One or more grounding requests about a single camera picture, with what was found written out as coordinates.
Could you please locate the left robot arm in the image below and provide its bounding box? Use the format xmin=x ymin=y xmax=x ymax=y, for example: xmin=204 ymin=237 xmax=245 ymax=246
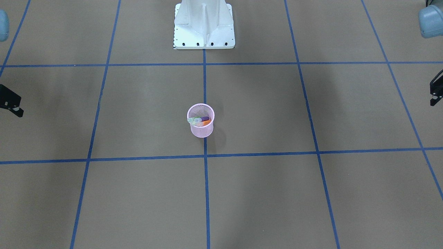
xmin=419 ymin=0 xmax=443 ymax=38

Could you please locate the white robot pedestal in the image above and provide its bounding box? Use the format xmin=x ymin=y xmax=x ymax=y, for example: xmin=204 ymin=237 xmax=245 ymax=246
xmin=174 ymin=0 xmax=234 ymax=35

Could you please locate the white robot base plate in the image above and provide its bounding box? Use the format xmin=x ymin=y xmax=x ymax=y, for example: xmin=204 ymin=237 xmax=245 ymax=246
xmin=173 ymin=24 xmax=236 ymax=49

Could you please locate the orange highlighter pen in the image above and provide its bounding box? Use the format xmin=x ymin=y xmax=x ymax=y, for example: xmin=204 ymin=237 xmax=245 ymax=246
xmin=196 ymin=120 xmax=211 ymax=127

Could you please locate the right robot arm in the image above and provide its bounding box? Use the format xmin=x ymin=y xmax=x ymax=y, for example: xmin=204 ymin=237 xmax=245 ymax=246
xmin=0 ymin=9 xmax=10 ymax=42

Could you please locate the purple highlighter pen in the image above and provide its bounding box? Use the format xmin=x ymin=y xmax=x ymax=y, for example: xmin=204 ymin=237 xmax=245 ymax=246
xmin=193 ymin=116 xmax=211 ymax=123

